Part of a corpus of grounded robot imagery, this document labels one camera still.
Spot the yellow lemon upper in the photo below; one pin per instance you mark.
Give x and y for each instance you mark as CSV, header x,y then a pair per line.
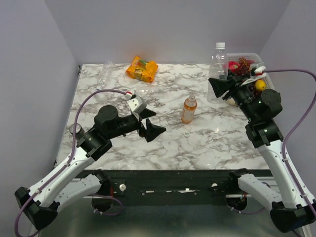
x,y
260,85

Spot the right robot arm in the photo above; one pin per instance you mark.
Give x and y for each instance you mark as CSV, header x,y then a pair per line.
x,y
293,206

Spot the black yellow drink can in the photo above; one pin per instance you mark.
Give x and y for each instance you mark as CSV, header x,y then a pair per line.
x,y
78,134

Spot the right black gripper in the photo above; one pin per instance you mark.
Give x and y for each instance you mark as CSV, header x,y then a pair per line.
x,y
220,85

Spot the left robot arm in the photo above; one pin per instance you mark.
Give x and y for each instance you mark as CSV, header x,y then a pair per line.
x,y
42,202

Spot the white plastic basket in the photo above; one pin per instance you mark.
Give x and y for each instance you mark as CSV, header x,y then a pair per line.
x,y
251,56

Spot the orange snack bag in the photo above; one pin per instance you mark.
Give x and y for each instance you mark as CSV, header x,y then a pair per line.
x,y
142,70

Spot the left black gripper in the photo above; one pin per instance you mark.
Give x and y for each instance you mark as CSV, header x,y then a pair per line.
x,y
152,131

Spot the clear bottle blue cap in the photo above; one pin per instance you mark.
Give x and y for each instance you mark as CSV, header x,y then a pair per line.
x,y
105,75

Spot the red apple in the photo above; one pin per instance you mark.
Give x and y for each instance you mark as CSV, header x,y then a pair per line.
x,y
233,66

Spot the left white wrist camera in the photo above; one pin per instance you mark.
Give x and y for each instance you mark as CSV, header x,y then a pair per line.
x,y
136,104

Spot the orange juice bottle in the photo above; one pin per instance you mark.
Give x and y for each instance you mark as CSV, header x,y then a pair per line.
x,y
189,108

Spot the dark red grape bunch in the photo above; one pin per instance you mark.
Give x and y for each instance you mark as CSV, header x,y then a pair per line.
x,y
244,70

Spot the black base frame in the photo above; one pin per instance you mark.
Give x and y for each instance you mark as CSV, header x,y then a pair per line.
x,y
172,187

